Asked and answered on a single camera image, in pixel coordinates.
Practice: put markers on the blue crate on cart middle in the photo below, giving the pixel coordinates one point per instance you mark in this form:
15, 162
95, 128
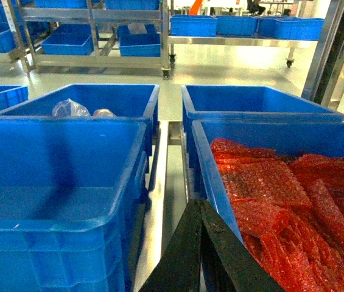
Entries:
244, 26

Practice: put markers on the neighbouring blue plastic crate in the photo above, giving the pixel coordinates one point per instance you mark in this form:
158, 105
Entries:
289, 138

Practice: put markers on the steel shelf post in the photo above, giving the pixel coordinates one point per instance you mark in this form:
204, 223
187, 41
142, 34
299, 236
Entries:
325, 79

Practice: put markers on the blue crate with plastic bags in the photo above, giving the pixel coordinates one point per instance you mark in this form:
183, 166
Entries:
128, 102

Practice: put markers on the steel shelf rail between crates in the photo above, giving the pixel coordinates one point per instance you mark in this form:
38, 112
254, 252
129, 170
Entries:
166, 202

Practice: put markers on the blue crate on cart left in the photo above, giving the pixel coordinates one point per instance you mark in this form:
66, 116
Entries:
193, 26

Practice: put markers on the blue crate on rack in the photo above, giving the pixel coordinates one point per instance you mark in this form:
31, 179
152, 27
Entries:
69, 39
144, 44

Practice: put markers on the steel wheeled cart right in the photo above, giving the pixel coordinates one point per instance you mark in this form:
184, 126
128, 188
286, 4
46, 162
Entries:
226, 40

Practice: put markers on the blue crate on cart right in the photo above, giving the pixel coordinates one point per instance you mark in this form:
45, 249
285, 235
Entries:
290, 28

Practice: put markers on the clear plastic bag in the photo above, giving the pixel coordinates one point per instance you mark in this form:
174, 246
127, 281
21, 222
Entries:
69, 108

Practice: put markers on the blue crate on cart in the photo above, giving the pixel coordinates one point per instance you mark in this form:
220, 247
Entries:
290, 28
193, 26
244, 26

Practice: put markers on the steel wheeled rack left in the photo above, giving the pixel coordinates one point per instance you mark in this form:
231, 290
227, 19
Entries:
18, 16

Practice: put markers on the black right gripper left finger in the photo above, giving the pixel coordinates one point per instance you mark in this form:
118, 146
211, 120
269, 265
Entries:
179, 266

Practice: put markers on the red bubble wrap sheets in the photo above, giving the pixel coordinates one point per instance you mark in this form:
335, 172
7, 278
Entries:
290, 212

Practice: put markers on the blue crate on rack left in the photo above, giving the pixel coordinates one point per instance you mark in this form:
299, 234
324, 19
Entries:
69, 39

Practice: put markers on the blue crate on rack right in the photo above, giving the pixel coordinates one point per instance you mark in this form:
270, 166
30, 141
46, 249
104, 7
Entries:
144, 44

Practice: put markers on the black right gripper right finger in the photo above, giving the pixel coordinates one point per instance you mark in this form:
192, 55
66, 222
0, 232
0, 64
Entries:
226, 263

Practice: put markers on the empty blue crate far right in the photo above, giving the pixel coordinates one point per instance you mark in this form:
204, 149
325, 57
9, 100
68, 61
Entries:
248, 103

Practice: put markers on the large blue plastic crate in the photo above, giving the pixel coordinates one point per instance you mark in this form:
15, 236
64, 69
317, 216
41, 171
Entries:
69, 192

